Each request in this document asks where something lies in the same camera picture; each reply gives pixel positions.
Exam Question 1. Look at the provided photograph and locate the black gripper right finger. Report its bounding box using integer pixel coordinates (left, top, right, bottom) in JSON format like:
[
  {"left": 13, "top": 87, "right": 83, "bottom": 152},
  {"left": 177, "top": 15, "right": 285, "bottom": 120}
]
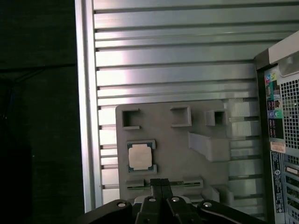
[{"left": 162, "top": 178, "right": 266, "bottom": 224}]

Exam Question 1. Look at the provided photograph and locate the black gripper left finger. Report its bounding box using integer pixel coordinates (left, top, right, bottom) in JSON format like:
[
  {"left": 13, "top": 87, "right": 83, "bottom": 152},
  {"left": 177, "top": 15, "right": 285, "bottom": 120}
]
[{"left": 77, "top": 178, "right": 163, "bottom": 224}]

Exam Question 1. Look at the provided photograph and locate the silver topped CPU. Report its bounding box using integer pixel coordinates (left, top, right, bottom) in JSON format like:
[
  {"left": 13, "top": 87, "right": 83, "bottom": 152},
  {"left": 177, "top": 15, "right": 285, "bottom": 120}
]
[{"left": 127, "top": 142, "right": 155, "bottom": 173}]

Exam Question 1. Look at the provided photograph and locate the gray parts rack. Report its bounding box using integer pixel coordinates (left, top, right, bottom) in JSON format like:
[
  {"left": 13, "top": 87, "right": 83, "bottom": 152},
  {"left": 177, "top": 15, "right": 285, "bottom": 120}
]
[{"left": 115, "top": 99, "right": 235, "bottom": 207}]

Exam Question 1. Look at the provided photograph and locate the black PC case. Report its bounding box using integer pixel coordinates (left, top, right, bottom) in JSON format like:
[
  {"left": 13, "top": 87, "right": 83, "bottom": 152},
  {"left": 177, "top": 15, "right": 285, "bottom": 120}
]
[{"left": 253, "top": 29, "right": 299, "bottom": 224}]

